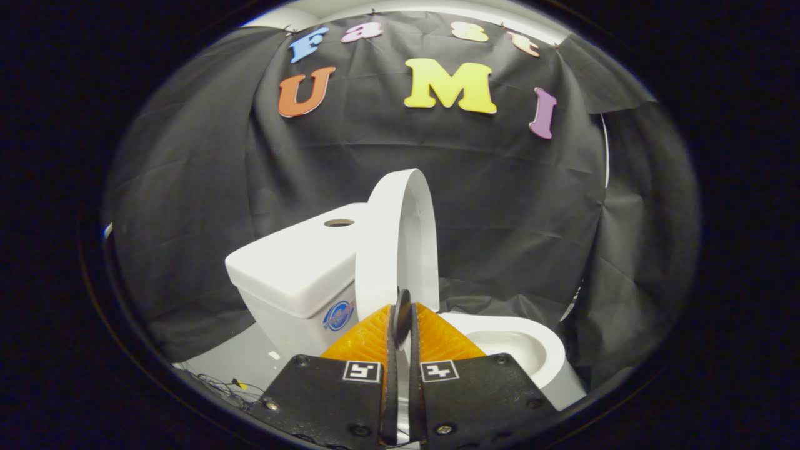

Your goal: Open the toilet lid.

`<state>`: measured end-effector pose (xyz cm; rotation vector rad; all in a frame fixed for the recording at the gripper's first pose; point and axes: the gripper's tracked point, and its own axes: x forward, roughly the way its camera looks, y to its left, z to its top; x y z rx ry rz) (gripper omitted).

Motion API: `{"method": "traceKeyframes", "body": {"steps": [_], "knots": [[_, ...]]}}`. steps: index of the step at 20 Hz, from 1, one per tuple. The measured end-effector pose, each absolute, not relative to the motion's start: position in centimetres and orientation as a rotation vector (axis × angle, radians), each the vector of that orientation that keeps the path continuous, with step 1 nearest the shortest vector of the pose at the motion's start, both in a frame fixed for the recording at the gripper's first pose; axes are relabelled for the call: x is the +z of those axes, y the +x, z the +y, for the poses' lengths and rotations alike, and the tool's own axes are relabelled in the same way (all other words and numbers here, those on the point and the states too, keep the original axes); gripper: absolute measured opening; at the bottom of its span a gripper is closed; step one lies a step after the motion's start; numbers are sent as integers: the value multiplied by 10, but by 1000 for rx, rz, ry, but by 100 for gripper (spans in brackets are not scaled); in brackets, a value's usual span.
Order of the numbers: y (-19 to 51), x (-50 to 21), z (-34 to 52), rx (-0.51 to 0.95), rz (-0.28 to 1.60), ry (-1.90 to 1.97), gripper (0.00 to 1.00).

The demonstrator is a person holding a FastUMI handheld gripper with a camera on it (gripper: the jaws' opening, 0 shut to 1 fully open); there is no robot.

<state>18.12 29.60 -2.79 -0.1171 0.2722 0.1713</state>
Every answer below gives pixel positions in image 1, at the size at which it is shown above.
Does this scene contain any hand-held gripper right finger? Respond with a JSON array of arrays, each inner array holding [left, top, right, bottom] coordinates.
[[409, 303, 560, 448]]

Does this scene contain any black backdrop cloth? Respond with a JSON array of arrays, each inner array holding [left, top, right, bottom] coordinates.
[[103, 9, 701, 391]]

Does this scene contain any white toilet lid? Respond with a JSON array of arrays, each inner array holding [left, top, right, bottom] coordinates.
[[355, 169, 440, 323]]

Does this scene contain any white ceramic toilet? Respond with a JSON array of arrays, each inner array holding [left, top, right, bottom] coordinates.
[[225, 202, 588, 412]]

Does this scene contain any thin black cable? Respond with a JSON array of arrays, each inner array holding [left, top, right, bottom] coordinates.
[[178, 366, 266, 410]]

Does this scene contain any black round lid handle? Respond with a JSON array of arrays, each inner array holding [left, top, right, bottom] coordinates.
[[391, 289, 413, 351]]

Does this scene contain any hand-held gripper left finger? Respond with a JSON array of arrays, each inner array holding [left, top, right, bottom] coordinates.
[[249, 304, 401, 448]]

